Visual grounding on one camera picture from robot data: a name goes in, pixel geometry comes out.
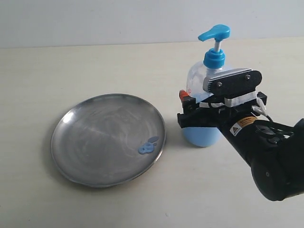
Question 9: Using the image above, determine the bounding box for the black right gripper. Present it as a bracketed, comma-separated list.
[177, 89, 268, 152]

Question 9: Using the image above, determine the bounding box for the clear blue pump soap bottle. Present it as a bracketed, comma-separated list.
[182, 24, 231, 147]

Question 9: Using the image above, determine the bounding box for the blue soap blob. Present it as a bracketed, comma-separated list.
[138, 136, 159, 154]

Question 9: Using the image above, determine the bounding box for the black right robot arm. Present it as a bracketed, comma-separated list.
[177, 90, 304, 201]

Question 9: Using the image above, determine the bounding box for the round stainless steel plate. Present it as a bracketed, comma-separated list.
[50, 94, 166, 188]

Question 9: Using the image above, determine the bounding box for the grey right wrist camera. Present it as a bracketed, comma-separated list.
[202, 68, 262, 108]

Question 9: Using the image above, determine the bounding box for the black right camera cable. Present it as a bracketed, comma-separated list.
[201, 102, 295, 138]

